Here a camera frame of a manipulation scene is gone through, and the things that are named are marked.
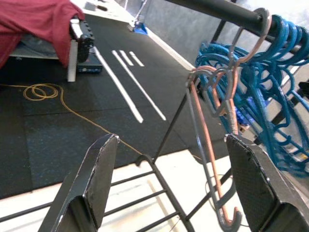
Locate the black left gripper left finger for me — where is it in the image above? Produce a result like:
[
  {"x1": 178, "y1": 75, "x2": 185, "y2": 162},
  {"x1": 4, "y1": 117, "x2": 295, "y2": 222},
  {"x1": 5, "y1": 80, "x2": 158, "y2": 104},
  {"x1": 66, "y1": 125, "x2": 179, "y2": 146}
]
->
[{"x1": 38, "y1": 133, "x2": 119, "y2": 232}]

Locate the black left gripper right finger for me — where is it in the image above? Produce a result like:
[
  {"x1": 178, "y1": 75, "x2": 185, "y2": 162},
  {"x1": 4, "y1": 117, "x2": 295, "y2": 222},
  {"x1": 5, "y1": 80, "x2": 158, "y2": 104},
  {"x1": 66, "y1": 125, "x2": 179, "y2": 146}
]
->
[{"x1": 224, "y1": 133, "x2": 309, "y2": 232}]

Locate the grey plastic hanger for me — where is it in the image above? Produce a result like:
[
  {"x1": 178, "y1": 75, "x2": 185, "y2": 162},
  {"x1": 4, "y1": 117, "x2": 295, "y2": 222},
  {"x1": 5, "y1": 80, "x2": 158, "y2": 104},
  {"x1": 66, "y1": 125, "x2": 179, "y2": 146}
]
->
[{"x1": 185, "y1": 24, "x2": 242, "y2": 231}]

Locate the bunch of blue hangers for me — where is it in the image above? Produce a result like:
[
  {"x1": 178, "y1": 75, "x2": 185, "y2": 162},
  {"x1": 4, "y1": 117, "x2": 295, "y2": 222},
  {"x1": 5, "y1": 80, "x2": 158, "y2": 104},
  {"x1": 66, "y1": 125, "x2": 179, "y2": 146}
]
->
[{"x1": 195, "y1": 14, "x2": 309, "y2": 179}]

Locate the black and white machine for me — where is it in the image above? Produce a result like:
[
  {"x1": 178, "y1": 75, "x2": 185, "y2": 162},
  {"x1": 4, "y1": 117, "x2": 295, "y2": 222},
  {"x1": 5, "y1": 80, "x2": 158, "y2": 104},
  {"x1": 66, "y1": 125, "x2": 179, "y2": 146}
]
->
[{"x1": 67, "y1": 18, "x2": 103, "y2": 83}]

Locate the red cloth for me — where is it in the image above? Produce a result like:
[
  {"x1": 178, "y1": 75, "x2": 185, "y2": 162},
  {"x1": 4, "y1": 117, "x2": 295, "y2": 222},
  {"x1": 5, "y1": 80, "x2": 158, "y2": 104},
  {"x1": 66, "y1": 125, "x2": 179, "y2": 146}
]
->
[{"x1": 0, "y1": 0, "x2": 85, "y2": 70}]

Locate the black metal clothes rack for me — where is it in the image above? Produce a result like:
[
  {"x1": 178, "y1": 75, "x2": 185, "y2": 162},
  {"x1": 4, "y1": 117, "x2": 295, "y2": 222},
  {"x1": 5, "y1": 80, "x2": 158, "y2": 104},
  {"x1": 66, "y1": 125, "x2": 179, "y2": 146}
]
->
[{"x1": 0, "y1": 0, "x2": 309, "y2": 232}]

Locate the yellow floor cable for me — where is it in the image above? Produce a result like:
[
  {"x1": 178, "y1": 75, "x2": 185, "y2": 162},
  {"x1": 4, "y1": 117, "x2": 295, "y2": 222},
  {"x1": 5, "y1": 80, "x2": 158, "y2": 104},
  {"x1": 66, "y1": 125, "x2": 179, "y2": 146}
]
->
[{"x1": 0, "y1": 83, "x2": 145, "y2": 157}]

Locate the blue mop with metal handle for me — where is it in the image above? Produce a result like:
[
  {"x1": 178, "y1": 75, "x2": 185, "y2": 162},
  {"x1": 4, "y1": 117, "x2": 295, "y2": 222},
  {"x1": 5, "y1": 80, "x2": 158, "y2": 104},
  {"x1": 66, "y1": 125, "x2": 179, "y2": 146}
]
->
[{"x1": 129, "y1": 0, "x2": 149, "y2": 34}]

